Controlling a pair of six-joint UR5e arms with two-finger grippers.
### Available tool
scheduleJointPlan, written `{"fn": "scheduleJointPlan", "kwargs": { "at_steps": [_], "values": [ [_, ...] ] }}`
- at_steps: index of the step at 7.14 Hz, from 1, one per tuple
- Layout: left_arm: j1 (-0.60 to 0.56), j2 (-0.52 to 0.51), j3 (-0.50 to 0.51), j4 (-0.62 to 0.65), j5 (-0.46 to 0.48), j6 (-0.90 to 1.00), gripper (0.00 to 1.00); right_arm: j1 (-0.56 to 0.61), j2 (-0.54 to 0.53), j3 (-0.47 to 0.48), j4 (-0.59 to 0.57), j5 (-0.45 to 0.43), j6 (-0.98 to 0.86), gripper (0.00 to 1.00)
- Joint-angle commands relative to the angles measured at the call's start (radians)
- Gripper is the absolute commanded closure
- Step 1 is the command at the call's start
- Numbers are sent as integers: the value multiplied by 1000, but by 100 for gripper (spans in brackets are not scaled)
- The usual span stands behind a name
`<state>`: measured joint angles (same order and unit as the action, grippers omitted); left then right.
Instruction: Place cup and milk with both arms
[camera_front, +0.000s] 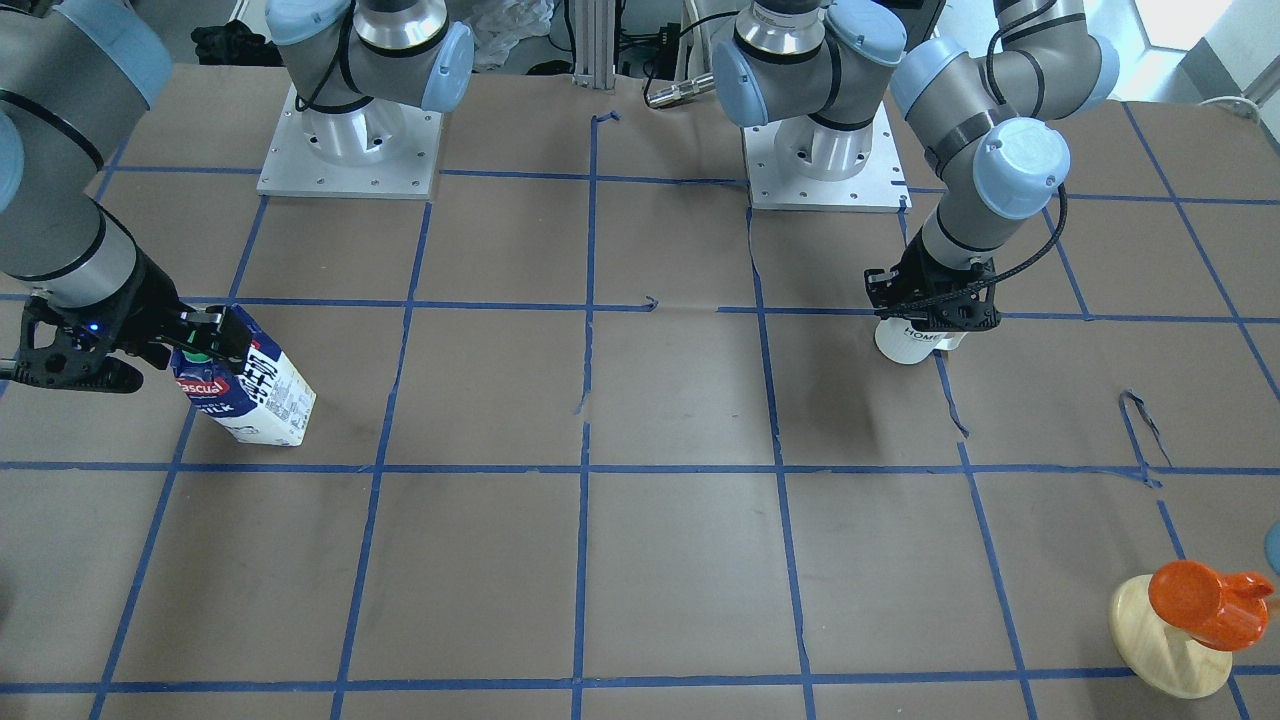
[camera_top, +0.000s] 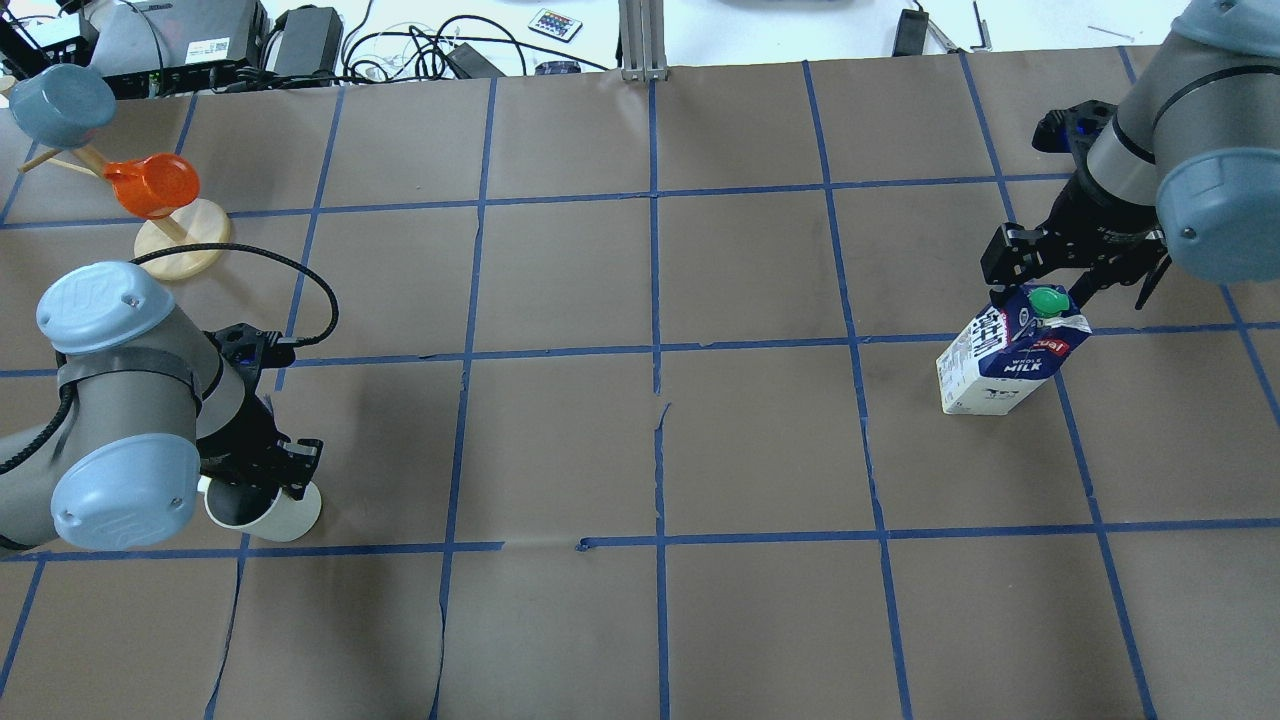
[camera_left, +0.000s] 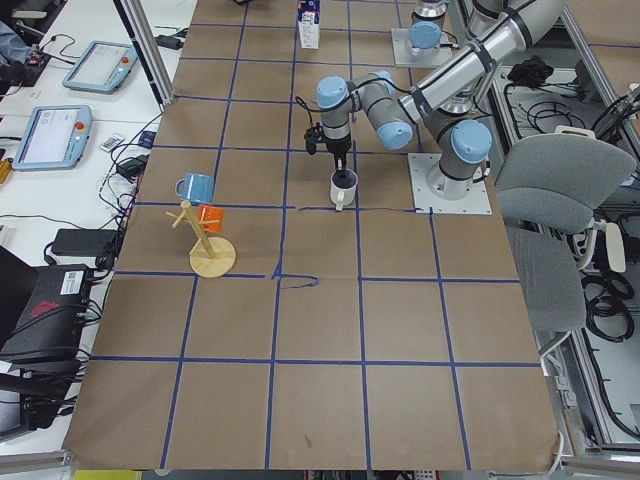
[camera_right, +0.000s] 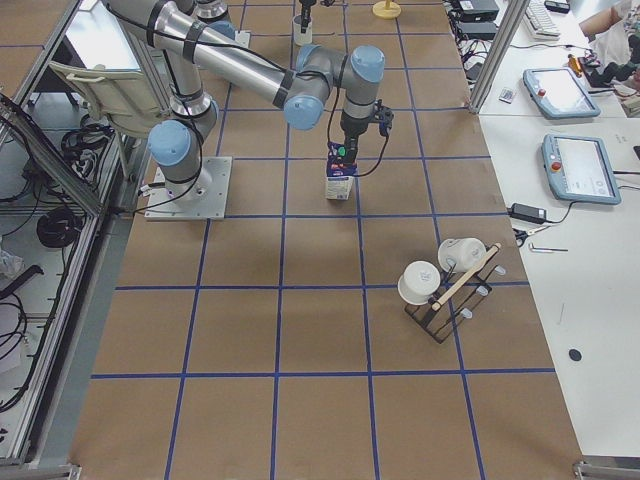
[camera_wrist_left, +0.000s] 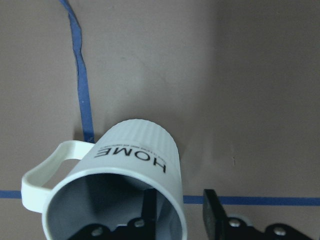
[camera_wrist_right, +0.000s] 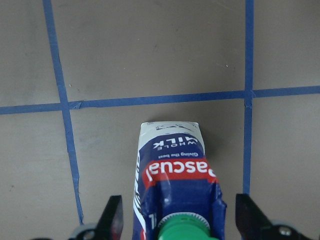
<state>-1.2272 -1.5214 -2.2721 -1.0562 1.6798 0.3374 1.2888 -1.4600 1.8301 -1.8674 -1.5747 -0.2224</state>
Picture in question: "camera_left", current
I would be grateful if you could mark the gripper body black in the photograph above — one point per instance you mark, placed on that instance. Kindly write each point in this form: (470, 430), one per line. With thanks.
(339, 146)

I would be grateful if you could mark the white mug grey inside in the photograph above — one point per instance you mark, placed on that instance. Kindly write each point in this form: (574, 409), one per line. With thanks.
(343, 187)

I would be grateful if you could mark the blue white milk carton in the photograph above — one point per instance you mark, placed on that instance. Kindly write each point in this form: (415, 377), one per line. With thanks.
(308, 22)

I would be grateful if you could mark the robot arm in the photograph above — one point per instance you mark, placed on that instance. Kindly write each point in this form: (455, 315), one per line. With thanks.
(496, 29)
(425, 32)

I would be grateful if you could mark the orange mug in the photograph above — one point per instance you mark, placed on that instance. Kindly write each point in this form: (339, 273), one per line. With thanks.
(210, 218)

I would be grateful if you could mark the blue mug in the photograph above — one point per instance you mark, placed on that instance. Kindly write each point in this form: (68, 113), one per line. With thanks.
(195, 188)

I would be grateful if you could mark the brown paper table cover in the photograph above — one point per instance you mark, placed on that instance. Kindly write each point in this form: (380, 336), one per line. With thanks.
(373, 338)

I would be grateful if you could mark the black power adapter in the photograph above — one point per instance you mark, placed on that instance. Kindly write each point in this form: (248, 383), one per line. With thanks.
(169, 42)

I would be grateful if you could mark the grey office chair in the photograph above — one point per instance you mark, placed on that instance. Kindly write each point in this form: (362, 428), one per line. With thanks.
(548, 189)

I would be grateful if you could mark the small remote control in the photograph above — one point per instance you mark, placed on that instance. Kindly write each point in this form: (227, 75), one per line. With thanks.
(113, 141)

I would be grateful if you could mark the upper teach pendant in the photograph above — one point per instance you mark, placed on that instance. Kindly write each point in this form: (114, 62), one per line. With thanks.
(102, 68)

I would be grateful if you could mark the teach pendant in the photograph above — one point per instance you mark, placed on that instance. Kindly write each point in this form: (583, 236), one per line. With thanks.
(102, 68)
(54, 139)

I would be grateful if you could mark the black power brick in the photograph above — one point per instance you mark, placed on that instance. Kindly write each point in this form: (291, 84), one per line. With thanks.
(83, 242)

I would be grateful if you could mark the lower teach pendant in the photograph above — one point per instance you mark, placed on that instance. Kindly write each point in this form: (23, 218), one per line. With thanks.
(54, 139)

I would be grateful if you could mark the black computer box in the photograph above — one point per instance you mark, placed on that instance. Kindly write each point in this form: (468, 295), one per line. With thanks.
(40, 310)

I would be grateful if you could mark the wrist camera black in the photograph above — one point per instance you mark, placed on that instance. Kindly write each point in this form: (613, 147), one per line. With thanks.
(312, 137)

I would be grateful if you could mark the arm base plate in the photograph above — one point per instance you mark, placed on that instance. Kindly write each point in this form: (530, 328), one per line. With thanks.
(434, 192)
(405, 55)

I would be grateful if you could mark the aluminium frame post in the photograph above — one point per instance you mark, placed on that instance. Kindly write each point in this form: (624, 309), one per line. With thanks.
(133, 17)

